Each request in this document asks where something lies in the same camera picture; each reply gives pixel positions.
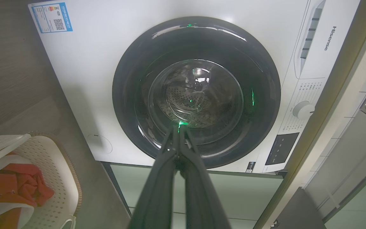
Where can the beige countertop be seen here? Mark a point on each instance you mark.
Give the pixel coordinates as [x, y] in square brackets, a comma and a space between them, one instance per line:
[338, 95]

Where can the black washer display panel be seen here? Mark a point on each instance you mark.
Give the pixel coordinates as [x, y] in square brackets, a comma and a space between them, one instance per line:
[281, 148]

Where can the white washer dial knob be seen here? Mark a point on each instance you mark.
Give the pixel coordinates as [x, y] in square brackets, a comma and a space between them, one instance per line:
[303, 110]

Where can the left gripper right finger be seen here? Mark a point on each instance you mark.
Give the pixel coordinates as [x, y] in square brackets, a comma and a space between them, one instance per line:
[202, 197]

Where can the round washer filter cover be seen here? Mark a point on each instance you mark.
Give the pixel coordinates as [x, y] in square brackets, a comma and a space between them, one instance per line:
[99, 144]

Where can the white Hisense washing machine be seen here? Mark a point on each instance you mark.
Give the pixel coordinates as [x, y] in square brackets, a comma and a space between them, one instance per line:
[87, 79]

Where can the red garment with white stripes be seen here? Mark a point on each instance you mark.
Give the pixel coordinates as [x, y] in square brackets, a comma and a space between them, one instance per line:
[14, 184]

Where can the white detergent drawer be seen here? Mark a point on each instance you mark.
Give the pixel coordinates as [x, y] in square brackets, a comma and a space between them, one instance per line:
[326, 63]

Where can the steel washer drum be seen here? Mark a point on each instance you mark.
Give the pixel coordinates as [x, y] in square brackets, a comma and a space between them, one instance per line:
[183, 98]

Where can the dark round washer door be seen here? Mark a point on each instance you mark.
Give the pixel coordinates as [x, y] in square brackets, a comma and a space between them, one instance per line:
[259, 82]

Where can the blue energy label sticker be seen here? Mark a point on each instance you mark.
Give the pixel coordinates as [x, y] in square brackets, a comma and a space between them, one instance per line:
[51, 17]

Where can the white perforated laundry basket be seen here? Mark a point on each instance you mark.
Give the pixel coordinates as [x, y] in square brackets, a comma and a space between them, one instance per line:
[56, 168]

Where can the small dark washer sticker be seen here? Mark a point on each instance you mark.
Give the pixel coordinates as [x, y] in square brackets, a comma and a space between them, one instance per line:
[250, 167]

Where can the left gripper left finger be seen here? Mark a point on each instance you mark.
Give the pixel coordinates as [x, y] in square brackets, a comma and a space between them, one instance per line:
[157, 194]

